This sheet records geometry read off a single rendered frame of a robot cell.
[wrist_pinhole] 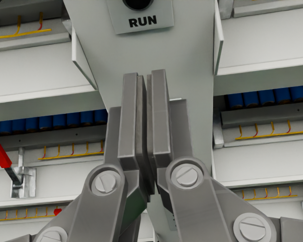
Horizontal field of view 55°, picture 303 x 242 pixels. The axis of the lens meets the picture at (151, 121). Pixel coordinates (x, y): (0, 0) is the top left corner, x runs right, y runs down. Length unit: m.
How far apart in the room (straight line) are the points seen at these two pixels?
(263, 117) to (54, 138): 0.28
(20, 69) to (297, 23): 0.24
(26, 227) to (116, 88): 0.46
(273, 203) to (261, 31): 0.39
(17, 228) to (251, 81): 0.54
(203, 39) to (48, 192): 0.31
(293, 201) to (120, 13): 0.48
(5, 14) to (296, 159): 0.37
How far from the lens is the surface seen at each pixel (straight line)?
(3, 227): 0.68
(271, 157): 0.41
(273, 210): 0.59
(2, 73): 0.29
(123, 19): 0.20
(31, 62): 0.28
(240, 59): 0.25
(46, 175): 0.44
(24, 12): 0.29
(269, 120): 0.40
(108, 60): 0.22
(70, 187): 0.43
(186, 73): 0.23
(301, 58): 0.26
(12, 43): 0.29
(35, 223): 0.64
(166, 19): 0.20
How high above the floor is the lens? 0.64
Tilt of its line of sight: 49 degrees down
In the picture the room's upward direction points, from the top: 13 degrees counter-clockwise
